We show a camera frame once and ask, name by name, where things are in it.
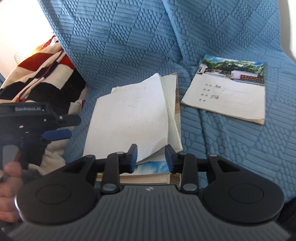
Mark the red black striped blanket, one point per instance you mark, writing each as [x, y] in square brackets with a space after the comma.
[46, 76]

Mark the person's left hand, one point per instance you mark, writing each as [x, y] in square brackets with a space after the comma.
[9, 192]

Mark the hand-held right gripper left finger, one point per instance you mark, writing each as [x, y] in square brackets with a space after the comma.
[133, 157]

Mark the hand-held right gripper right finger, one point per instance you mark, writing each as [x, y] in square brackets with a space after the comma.
[168, 160]

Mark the colourful photo cover notebook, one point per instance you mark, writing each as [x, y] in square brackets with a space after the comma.
[152, 167]

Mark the blue textured sofa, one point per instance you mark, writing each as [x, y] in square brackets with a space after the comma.
[138, 46]

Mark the lined notebook with photo cover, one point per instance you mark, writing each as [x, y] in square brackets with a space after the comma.
[226, 97]

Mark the white quilted pad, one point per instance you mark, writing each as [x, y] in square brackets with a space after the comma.
[25, 54]

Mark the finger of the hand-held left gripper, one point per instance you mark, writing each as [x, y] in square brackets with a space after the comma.
[69, 120]
[57, 134]

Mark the tan illustrated book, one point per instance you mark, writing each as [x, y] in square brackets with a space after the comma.
[178, 104]

